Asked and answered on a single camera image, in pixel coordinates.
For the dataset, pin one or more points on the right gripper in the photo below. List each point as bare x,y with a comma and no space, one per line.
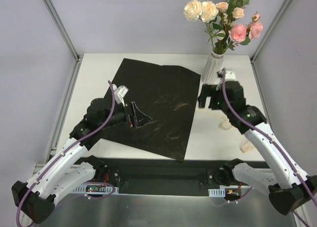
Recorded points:
209,98

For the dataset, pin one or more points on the cream rose stem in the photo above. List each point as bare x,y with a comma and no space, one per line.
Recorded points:
206,12

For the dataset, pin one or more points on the black wrapping paper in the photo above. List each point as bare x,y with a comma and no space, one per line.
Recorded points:
166,93

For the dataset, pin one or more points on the cream printed ribbon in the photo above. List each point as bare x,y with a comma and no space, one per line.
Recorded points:
246,145

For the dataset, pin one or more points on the right aluminium frame post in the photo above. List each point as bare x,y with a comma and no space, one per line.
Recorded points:
272,26

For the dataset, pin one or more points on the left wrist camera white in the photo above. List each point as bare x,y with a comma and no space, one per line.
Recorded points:
119,92

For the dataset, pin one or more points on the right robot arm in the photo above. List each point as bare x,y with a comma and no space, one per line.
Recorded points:
291,186

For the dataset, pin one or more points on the left white cable duct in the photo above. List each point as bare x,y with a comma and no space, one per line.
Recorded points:
95,189

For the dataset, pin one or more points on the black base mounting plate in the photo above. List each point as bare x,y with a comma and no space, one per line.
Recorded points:
161,177

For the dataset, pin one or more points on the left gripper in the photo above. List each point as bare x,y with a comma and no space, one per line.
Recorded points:
130,114

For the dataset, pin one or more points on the right white cable duct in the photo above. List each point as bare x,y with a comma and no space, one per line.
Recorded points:
224,192

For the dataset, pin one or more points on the left aluminium frame post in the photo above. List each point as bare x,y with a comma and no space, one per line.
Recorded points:
61,28

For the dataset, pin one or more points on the white ribbed vase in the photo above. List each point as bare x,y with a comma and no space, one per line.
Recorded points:
213,65

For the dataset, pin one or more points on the white cable duct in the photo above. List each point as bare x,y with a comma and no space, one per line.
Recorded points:
224,192
95,189

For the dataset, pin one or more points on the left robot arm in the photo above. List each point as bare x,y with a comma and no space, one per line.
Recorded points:
38,197

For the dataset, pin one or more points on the aluminium frame post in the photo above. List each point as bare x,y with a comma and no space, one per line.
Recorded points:
61,28
272,26

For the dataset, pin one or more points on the pink white flower bouquet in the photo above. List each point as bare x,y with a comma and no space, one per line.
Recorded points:
238,13

